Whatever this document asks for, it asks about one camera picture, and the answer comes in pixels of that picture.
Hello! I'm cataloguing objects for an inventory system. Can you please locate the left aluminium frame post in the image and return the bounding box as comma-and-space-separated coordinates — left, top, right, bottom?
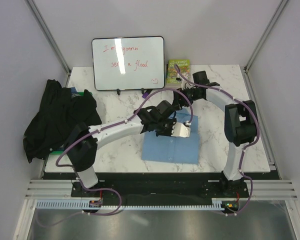
25, 0, 71, 76

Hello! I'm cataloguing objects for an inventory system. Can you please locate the small whiteboard with stand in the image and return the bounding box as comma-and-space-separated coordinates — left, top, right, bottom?
91, 36, 166, 91

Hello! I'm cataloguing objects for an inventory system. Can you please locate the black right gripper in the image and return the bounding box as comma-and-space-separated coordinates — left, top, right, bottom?
172, 85, 202, 111

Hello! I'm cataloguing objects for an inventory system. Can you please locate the white slotted cable duct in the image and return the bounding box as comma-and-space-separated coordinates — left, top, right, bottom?
35, 199, 239, 211

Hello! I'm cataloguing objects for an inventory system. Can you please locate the right aluminium frame post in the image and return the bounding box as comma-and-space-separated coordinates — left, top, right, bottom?
243, 0, 290, 73

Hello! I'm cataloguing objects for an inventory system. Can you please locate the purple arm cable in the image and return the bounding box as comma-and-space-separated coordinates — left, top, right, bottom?
173, 63, 261, 216
55, 88, 194, 187

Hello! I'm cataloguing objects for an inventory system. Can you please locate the light blue long sleeve shirt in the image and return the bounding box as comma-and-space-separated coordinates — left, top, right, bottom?
141, 115, 200, 165

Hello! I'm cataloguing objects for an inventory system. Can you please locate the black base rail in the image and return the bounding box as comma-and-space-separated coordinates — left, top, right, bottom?
43, 171, 251, 207

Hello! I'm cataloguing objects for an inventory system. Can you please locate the aluminium frame post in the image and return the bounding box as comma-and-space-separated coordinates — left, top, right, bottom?
243, 0, 290, 73
25, 0, 71, 76

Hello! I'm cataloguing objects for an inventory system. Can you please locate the green plastic bin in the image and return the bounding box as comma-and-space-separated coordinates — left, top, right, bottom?
50, 87, 84, 155

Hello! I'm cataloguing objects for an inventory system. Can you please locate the black long sleeve shirt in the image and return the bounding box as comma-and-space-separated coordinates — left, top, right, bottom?
23, 79, 102, 163

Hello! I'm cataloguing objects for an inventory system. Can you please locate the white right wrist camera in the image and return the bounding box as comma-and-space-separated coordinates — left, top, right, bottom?
176, 77, 191, 90

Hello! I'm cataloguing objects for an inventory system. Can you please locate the purple marker pen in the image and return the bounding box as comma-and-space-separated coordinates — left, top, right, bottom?
142, 91, 151, 99

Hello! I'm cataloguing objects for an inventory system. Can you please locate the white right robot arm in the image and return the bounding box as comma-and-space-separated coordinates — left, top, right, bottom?
172, 71, 260, 197

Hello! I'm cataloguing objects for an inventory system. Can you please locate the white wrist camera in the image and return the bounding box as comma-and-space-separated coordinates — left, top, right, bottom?
176, 77, 191, 90
171, 122, 191, 138

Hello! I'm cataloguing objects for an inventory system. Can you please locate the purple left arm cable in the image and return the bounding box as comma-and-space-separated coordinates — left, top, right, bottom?
55, 88, 194, 187

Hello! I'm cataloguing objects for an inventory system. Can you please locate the green treehouse book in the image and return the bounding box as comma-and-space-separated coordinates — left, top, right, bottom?
165, 59, 190, 89

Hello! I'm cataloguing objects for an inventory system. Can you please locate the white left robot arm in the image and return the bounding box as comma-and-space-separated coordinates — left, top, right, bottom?
64, 100, 177, 197

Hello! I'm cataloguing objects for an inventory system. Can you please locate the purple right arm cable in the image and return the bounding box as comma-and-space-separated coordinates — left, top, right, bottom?
173, 63, 261, 216

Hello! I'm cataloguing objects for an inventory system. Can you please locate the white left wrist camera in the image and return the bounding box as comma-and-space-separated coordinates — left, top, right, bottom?
171, 122, 191, 138

